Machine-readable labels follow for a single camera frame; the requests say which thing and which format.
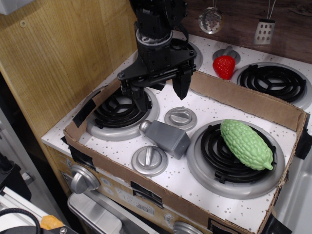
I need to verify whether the hanging silver skimmer ladle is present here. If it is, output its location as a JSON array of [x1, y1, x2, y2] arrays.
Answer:
[[198, 0, 224, 34]]

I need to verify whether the silver knob upper centre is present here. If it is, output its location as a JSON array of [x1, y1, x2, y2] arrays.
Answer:
[[164, 107, 197, 131]]

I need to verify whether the green bitter gourd toy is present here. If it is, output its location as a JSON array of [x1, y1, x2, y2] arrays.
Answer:
[[220, 119, 273, 171]]

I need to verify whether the hanging silver slotted spatula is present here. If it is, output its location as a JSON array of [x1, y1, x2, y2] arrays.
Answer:
[[253, 0, 276, 46]]

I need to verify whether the grey pepper shaker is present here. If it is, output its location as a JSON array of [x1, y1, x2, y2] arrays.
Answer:
[[139, 120, 191, 159]]

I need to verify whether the orange object lower left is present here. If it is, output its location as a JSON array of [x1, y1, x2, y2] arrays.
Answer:
[[40, 215, 64, 230]]

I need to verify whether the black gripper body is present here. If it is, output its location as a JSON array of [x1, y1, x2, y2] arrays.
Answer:
[[117, 39, 196, 91]]

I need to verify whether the silver oven door handle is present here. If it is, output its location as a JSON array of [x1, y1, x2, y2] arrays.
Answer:
[[67, 193, 157, 234]]

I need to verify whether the silver knob lower centre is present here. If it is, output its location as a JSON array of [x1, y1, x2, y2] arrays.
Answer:
[[131, 146, 168, 177]]

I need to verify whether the red strawberry toy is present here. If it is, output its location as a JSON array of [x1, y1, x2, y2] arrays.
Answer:
[[213, 56, 236, 80]]

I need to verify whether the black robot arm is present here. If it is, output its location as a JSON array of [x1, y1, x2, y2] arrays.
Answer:
[[117, 0, 196, 112]]

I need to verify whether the brown cardboard tray wall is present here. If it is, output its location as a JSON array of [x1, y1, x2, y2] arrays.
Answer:
[[64, 72, 309, 234]]

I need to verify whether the black braided cable lower left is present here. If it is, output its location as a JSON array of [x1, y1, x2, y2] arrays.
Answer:
[[0, 208, 41, 234]]

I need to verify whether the rear right black burner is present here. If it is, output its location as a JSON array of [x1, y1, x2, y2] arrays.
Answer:
[[231, 62, 312, 109]]

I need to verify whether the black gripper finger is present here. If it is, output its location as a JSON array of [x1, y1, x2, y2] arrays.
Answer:
[[172, 70, 193, 100], [130, 86, 148, 112]]

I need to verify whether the silver oven front knob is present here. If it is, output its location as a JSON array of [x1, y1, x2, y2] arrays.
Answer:
[[70, 164, 100, 194]]

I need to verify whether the silver knob behind strawberry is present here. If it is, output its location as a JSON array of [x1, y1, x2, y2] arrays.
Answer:
[[213, 46, 241, 64]]

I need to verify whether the front right black burner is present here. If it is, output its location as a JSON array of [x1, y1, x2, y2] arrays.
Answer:
[[186, 120, 285, 199]]

